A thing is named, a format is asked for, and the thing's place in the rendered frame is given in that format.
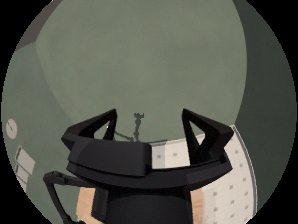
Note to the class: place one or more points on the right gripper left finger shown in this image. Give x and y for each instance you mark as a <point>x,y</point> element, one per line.
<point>88,127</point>

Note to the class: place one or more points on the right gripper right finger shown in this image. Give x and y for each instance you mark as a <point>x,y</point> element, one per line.
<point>217,135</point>

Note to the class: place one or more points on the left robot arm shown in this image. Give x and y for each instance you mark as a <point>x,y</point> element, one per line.
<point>55,178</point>

